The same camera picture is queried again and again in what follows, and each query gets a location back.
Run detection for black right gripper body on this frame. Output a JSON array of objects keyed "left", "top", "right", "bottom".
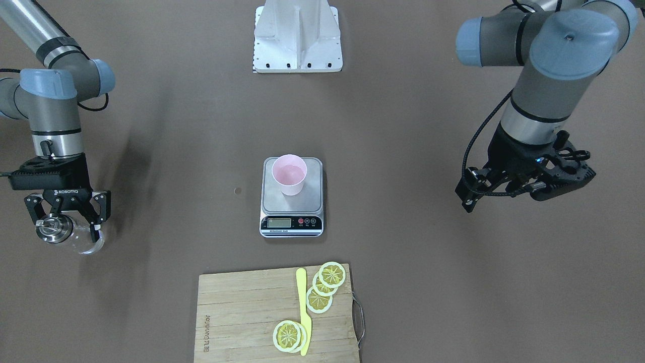
[{"left": 9, "top": 154, "right": 93, "bottom": 216}]

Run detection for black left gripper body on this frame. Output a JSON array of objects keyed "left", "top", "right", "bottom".
[{"left": 455, "top": 126, "right": 545, "bottom": 212}]

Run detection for glass sauce bottle steel spout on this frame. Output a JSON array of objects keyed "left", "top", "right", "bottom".
[{"left": 35, "top": 214, "right": 104, "bottom": 255}]

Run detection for pink plastic cup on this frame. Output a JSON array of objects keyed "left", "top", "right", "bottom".
[{"left": 272, "top": 154, "right": 308, "bottom": 196}]

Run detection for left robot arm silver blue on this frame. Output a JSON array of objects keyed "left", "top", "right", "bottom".
[{"left": 455, "top": 1, "right": 643, "bottom": 212}]

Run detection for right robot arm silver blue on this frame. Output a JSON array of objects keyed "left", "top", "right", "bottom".
[{"left": 1, "top": 1, "right": 115, "bottom": 255}]

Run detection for silver digital kitchen scale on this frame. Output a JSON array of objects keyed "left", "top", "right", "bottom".
[{"left": 260, "top": 156, "right": 325, "bottom": 237}]

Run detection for bamboo cutting board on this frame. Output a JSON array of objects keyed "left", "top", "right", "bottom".
[{"left": 193, "top": 267, "right": 362, "bottom": 362}]

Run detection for yellow plastic knife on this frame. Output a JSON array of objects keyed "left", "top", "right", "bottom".
[{"left": 296, "top": 267, "right": 312, "bottom": 356}]

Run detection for lemon slice front pair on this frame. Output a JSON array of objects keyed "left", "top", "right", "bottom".
[{"left": 272, "top": 320, "right": 308, "bottom": 353}]

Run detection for lemon slice middle stack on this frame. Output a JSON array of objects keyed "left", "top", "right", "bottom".
[{"left": 312, "top": 272, "right": 338, "bottom": 297}]

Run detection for lemon slice stack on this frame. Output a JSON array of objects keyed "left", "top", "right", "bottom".
[
  {"left": 312, "top": 272, "right": 338, "bottom": 297},
  {"left": 305, "top": 287, "right": 333, "bottom": 314}
]

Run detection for lemon slice lower stack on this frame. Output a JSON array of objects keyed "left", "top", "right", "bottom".
[{"left": 305, "top": 287, "right": 333, "bottom": 314}]

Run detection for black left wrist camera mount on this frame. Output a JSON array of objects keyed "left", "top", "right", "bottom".
[{"left": 529, "top": 130, "right": 596, "bottom": 201}]

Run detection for black looped camera cable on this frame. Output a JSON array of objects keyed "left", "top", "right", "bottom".
[{"left": 461, "top": 88, "right": 545, "bottom": 197}]

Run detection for white pedestal column base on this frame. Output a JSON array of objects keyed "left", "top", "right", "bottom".
[{"left": 252, "top": 1, "right": 343, "bottom": 73}]

